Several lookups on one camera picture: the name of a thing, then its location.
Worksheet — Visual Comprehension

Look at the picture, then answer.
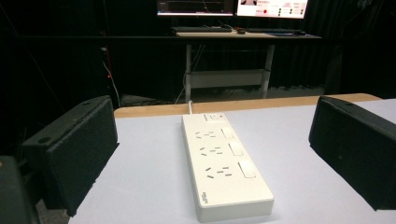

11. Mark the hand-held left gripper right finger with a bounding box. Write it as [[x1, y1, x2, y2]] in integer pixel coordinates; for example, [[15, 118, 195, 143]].
[[308, 95, 396, 212]]

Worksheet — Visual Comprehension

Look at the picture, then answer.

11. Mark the white hanging cable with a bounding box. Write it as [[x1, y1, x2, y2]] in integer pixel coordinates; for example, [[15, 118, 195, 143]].
[[101, 46, 121, 108]]

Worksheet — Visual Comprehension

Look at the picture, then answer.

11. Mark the dark-screen monitor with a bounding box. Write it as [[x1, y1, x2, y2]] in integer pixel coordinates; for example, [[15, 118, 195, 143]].
[[156, 0, 234, 18]]

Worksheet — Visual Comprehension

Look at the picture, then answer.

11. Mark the black keyboard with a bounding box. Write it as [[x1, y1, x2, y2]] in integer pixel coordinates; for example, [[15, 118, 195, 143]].
[[247, 27, 297, 35], [170, 25, 233, 34]]

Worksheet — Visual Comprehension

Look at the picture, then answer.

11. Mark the white-legged desk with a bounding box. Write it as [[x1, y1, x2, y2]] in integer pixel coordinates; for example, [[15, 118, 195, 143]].
[[174, 30, 323, 104]]

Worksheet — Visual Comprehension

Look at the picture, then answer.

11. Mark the white-screen monitor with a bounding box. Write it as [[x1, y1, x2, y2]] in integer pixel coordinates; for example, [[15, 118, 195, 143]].
[[235, 0, 309, 20]]

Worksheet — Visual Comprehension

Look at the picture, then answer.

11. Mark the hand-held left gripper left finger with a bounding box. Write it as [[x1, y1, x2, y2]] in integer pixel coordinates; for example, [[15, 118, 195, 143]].
[[21, 94, 120, 217]]

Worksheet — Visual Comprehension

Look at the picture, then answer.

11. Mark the white power strip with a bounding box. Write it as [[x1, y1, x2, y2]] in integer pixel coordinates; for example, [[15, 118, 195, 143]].
[[181, 112, 276, 224]]

